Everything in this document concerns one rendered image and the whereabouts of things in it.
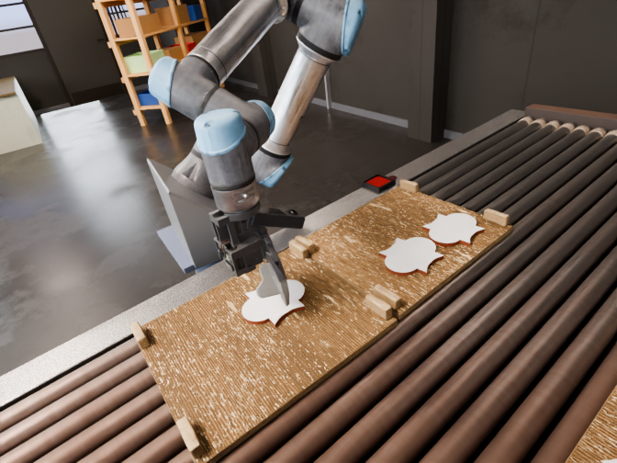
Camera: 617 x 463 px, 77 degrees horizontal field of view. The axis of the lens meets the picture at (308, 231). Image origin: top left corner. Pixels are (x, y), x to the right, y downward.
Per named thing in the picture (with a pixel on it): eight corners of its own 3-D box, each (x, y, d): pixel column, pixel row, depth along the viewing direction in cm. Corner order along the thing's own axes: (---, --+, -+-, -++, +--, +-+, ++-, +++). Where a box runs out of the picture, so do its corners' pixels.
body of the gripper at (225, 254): (220, 262, 73) (203, 208, 67) (259, 242, 77) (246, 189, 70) (239, 281, 68) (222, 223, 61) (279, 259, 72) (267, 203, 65)
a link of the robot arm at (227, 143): (251, 104, 60) (229, 122, 54) (264, 168, 66) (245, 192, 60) (207, 107, 63) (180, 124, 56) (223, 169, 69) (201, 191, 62)
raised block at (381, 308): (364, 305, 77) (364, 295, 75) (371, 300, 78) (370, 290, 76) (386, 321, 73) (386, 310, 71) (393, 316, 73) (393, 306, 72)
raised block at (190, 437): (180, 432, 60) (173, 422, 58) (191, 423, 60) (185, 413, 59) (195, 462, 55) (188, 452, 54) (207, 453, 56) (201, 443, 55)
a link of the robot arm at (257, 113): (232, 79, 70) (204, 95, 62) (286, 111, 71) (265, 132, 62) (219, 116, 75) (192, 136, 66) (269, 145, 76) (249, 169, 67)
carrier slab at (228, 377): (134, 335, 80) (131, 330, 79) (294, 250, 99) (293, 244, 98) (200, 474, 55) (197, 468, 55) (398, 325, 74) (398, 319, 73)
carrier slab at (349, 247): (293, 249, 99) (292, 243, 98) (400, 189, 118) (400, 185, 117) (399, 321, 74) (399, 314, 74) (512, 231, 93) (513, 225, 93)
